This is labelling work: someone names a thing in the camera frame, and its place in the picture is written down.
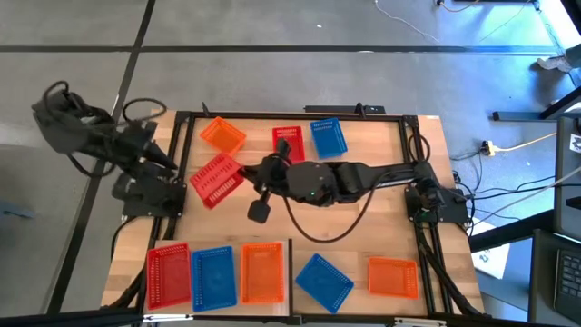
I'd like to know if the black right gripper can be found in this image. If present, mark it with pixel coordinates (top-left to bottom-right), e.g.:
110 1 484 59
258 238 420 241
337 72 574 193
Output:
239 139 291 224

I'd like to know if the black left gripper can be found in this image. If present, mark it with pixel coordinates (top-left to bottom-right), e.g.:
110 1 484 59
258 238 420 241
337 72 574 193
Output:
115 121 178 179

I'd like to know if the red plastic slotted basket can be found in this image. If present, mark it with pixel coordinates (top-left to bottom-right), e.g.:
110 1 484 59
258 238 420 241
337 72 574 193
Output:
189 152 246 211
271 125 306 164
145 242 193 312

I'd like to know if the orange plastic slotted basket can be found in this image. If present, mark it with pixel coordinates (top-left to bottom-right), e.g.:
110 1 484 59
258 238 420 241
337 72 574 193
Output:
367 256 419 301
199 115 248 158
240 242 286 305

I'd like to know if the blue plastic slotted basket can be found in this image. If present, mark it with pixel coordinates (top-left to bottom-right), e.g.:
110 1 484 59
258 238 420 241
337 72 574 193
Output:
310 117 349 161
191 245 239 313
294 253 356 315

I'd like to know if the white paper sheet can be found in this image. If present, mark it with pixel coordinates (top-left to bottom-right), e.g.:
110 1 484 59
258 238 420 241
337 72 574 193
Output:
470 216 512 281

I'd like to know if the black desk leg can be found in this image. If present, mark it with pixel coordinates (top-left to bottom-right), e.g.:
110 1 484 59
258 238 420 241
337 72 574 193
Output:
468 209 558 253
492 84 581 123

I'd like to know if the dark grey desk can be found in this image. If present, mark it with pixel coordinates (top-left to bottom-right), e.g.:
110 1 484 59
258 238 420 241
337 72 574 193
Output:
527 115 581 326

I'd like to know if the person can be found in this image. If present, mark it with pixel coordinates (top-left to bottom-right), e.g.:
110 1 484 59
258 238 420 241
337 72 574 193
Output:
537 43 581 74

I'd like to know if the black keyboard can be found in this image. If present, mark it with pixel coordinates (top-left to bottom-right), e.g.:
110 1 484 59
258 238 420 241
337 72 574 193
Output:
552 248 581 314

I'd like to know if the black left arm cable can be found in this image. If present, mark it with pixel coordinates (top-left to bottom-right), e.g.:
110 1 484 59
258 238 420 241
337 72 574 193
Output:
43 80 168 179

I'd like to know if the black aluminium frame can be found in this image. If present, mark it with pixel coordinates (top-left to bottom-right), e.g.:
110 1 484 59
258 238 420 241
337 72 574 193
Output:
0 102 581 327

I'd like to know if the black base power cable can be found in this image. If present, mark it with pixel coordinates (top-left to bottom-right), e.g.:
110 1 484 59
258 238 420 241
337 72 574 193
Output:
109 216 133 263

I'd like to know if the silver metal bracket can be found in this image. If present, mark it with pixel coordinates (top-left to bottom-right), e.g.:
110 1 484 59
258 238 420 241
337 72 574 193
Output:
393 317 448 327
143 312 194 323

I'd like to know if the beige floor cable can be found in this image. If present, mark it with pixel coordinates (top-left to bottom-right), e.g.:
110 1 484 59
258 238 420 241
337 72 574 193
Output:
493 132 558 153

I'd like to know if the grey floor cable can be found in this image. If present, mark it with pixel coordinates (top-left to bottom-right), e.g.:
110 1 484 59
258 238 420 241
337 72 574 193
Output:
473 166 581 226

